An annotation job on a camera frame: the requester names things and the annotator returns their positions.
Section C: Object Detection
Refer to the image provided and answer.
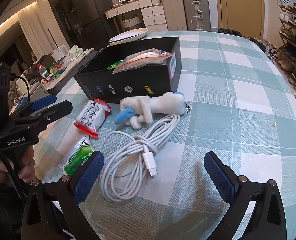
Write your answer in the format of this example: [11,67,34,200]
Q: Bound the colourful snack bag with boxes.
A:
[49,60,66,77]

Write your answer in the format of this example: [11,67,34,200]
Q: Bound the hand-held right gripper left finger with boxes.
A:
[21,150,105,240]

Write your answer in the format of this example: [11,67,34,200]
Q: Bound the scattered floor shoes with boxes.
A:
[248,37,278,60]

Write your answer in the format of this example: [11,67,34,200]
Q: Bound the silver suitcase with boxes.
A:
[182,0,211,31]

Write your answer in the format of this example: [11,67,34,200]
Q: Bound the person's left forearm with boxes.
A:
[0,175,31,240]

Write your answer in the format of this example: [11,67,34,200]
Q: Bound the person's left hand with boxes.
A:
[0,146,36,184]

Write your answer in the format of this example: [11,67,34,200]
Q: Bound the teal checked tablecloth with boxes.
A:
[35,30,296,240]

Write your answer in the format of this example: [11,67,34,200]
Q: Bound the red capped plastic bottle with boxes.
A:
[36,63,52,83]

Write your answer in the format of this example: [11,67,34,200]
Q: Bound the white plush toy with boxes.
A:
[114,91,191,130]

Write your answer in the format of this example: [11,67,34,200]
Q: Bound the grey refrigerator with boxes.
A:
[71,0,118,52]

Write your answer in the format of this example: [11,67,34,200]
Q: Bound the white oval plate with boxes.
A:
[107,28,149,46]

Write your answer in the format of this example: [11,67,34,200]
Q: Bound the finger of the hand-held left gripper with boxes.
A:
[15,100,73,128]
[19,94,57,114]

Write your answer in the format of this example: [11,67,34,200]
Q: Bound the white curtain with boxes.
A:
[19,0,61,63]

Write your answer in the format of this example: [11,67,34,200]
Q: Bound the tan wooden door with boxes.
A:
[214,0,265,30]

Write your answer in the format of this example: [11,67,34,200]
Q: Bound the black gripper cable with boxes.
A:
[0,76,31,200]

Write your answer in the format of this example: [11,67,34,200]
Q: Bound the woven grey basket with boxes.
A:
[119,15,144,32]

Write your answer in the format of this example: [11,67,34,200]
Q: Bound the tall black cabinet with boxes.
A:
[45,0,88,53]

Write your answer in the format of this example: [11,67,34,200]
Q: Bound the wooden shoe rack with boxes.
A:
[278,0,296,93]

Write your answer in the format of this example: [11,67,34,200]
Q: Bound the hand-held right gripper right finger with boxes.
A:
[204,151,287,240]

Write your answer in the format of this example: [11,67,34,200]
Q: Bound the white charging cable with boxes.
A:
[100,114,181,202]

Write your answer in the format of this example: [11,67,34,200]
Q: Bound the beige suitcase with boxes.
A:
[160,0,184,32]

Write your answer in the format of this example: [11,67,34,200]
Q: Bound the grey coffee table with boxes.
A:
[25,47,101,98]

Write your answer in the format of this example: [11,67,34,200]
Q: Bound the red white packet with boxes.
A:
[73,98,112,139]

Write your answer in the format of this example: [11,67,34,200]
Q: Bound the dark fuzzy slippers pair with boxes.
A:
[217,28,242,37]

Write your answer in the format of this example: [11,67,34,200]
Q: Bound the group of assorted shoes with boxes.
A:
[278,0,296,90]

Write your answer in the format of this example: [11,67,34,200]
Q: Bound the zip bag of white rope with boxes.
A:
[112,48,173,75]

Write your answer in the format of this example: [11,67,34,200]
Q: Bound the green tissue pack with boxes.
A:
[68,44,84,57]

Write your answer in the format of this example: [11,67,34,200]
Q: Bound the grey drawer cabinet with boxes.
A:
[28,82,50,103]

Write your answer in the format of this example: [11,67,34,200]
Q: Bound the black cardboard box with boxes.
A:
[73,36,182,103]

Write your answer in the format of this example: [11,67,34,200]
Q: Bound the green white sachet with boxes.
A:
[58,134,94,176]
[105,61,124,70]

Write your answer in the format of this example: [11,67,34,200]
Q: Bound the white electric kettle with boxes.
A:
[50,44,71,63]

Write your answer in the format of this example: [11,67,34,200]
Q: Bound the white dressing table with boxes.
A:
[104,0,168,33]

